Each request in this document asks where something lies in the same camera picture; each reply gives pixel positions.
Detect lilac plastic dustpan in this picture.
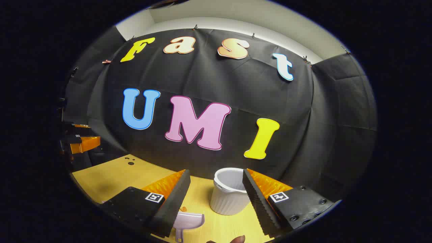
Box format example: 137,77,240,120
173,212,205,243

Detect yellow wooden desktop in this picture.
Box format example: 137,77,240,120
71,154,275,243

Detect white ribbed garbage bin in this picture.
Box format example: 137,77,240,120
210,168,252,216

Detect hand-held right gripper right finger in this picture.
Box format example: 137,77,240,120
242,168,342,237

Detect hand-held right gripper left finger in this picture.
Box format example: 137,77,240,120
101,169,191,238

